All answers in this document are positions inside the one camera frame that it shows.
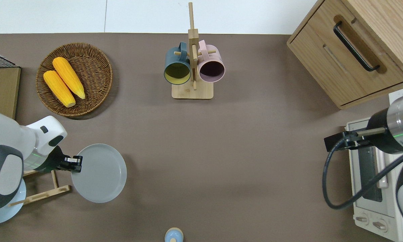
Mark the small blue cup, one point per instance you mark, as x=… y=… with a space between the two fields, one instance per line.
x=173 y=235

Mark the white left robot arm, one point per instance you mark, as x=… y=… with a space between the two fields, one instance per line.
x=6 y=158

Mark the light blue plate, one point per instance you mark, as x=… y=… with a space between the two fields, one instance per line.
x=5 y=215

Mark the pink mug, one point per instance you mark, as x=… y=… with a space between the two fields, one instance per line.
x=211 y=69

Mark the low wooden plate rack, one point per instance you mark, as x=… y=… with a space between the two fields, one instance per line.
x=42 y=194

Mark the brown table mat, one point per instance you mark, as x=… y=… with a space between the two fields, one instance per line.
x=238 y=151

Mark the yellow corn cob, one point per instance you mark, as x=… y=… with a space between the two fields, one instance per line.
x=58 y=89
x=69 y=77

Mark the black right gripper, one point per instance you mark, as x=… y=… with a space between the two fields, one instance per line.
x=336 y=142

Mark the wooden board basket lid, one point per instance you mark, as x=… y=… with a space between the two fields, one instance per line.
x=1 y=90

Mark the dark teal mug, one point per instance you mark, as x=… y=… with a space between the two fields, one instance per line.
x=177 y=72

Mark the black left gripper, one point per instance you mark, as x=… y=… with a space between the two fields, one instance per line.
x=55 y=161

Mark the wooden drawer cabinet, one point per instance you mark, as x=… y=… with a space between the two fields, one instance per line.
x=339 y=57

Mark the white toaster oven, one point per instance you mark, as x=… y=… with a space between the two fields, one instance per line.
x=366 y=188

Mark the gray plate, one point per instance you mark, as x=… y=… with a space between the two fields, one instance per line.
x=102 y=174

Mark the wooden mug tree stand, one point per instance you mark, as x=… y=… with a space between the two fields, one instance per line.
x=192 y=90

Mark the round wicker basket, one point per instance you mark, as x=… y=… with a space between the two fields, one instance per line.
x=94 y=77

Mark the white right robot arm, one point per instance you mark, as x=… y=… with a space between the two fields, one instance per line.
x=399 y=127

